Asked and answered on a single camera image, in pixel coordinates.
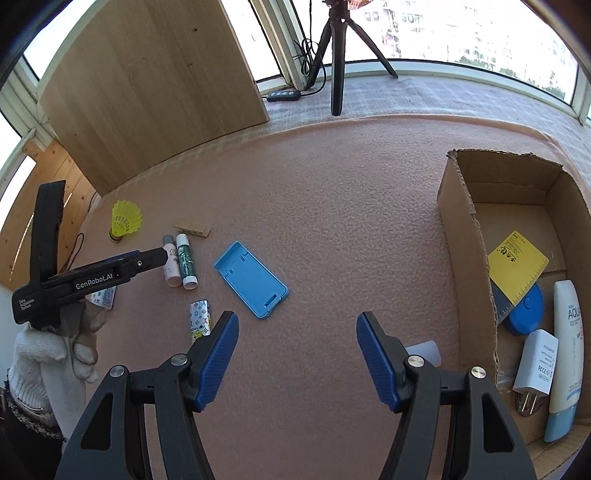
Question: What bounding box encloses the white bottle grey cap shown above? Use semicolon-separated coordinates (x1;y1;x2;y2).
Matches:
162;235;182;288

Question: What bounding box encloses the patterned lighter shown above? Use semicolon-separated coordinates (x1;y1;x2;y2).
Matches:
189;299;211;341

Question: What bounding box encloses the green white tube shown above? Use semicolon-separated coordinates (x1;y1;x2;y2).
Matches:
176;233;198;290

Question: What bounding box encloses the blue phone stand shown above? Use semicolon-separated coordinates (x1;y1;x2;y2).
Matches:
213;241;290;319

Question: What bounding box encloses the patterned tissue pack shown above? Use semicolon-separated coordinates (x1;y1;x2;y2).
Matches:
86;286;117;310

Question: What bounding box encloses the white gloved left hand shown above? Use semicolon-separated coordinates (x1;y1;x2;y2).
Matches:
7;300;106;444

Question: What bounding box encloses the white power adapter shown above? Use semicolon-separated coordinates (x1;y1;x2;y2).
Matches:
512;329;559;416

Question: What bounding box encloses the yellow shuttlecock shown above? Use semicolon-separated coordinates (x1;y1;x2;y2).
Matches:
109;200;142;242

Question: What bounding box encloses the white AQUA sunscreen tube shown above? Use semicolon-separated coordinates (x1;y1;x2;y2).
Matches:
544;280;585;443

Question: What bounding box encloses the blue round tape measure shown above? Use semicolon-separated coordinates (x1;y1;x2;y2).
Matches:
503;284;544;336

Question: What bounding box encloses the yellow black ruler card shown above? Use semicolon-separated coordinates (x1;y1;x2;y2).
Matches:
488;230;549;324

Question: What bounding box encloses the wooden clothespin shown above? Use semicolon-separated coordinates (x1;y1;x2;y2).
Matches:
173;220;211;238

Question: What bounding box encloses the cardboard box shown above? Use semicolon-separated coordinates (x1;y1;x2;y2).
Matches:
437;148;591;479

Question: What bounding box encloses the wooden board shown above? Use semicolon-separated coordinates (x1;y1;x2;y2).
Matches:
39;1;269;195

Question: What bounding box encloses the white checkered cloth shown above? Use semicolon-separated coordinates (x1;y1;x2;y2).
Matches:
262;73;591;153

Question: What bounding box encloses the black tripod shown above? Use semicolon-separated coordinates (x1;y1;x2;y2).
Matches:
304;0;399;117

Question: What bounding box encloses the black cable remote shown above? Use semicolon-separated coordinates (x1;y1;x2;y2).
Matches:
266;90;301;103

